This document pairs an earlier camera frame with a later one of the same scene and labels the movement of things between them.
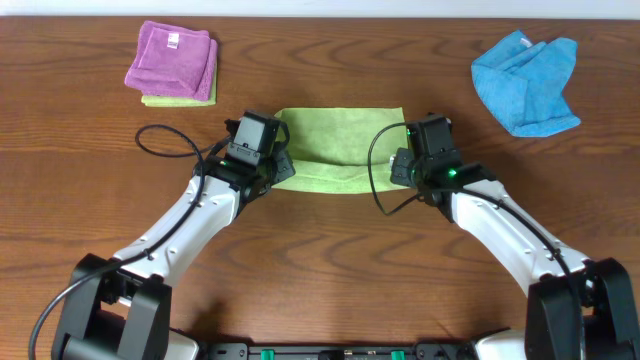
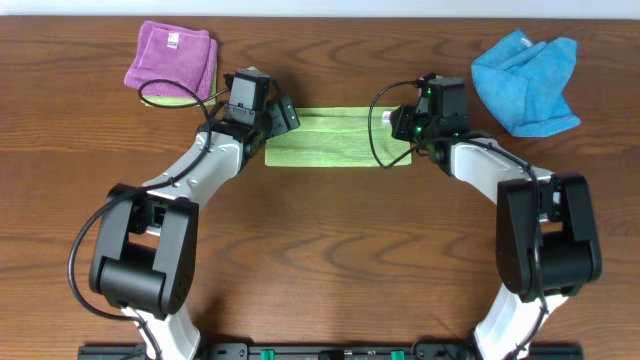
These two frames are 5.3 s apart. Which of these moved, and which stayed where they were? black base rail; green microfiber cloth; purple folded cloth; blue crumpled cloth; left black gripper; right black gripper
Moved: right black gripper; left black gripper; green microfiber cloth
Stayed: purple folded cloth; blue crumpled cloth; black base rail
